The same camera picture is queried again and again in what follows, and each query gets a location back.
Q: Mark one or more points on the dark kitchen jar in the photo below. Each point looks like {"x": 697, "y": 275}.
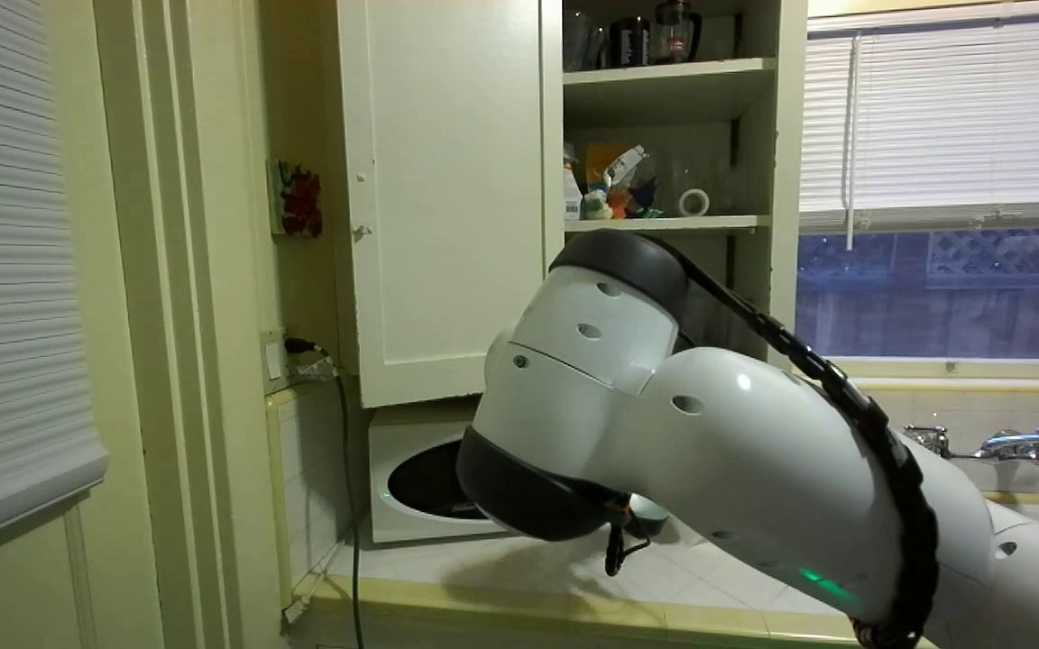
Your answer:
{"x": 673, "y": 33}
{"x": 631, "y": 40}
{"x": 583, "y": 38}

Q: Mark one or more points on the yellow snack packet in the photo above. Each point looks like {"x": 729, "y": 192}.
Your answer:
{"x": 592, "y": 167}

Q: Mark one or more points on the silver foil packet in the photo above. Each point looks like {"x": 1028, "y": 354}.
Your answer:
{"x": 631, "y": 167}

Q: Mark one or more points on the white tape roll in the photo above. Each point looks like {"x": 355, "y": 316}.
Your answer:
{"x": 684, "y": 204}

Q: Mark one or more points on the white plastic bottle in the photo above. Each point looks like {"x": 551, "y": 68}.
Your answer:
{"x": 571, "y": 192}

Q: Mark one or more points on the cream open cabinet door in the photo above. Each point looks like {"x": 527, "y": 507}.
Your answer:
{"x": 448, "y": 192}

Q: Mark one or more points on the white microwave oven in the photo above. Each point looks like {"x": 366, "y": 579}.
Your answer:
{"x": 424, "y": 482}

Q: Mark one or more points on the kitchen window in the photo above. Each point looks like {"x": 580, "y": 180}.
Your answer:
{"x": 940, "y": 292}

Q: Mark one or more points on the white sink window blind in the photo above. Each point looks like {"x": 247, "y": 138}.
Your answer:
{"x": 965, "y": 121}

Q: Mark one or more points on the chrome sink faucet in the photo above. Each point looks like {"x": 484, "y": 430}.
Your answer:
{"x": 1028, "y": 445}

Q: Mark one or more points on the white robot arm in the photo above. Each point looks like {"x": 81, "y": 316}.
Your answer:
{"x": 725, "y": 435}

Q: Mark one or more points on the red wall decoration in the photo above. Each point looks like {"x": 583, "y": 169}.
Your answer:
{"x": 298, "y": 200}

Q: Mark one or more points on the cream wall cabinet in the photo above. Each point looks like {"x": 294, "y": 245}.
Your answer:
{"x": 666, "y": 72}

